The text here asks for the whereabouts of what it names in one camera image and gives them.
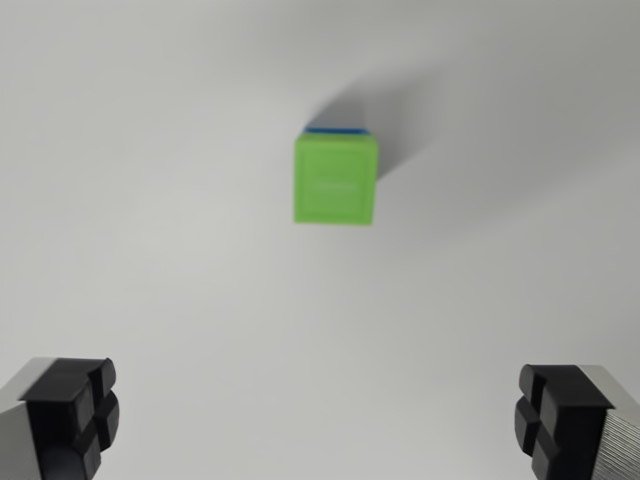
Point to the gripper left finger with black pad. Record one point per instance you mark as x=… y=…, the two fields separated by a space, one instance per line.
x=55 y=420

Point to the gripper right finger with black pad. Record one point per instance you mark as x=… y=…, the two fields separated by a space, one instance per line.
x=575 y=425

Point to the green toy cube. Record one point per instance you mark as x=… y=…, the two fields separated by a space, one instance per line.
x=335 y=180

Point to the blue toy cube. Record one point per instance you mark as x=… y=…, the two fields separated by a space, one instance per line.
x=335 y=130

